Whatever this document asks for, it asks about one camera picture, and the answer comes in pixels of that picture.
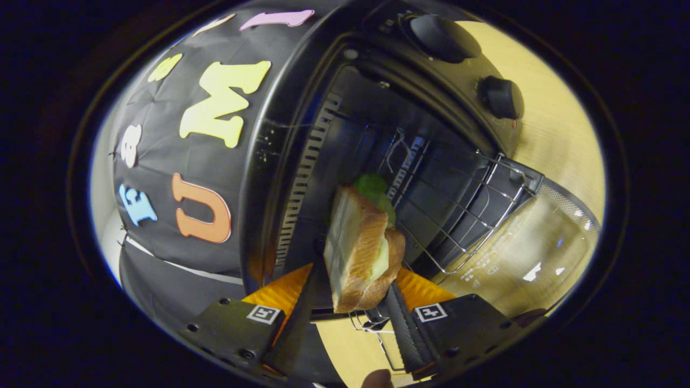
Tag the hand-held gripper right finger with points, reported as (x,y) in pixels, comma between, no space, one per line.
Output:
(412,337)

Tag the toasted bread lettuce sandwich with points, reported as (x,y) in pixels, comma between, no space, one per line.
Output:
(356,248)

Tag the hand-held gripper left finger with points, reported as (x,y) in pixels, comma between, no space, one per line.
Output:
(294,328)

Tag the black toaster oven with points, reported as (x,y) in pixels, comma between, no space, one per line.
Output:
(431,178)

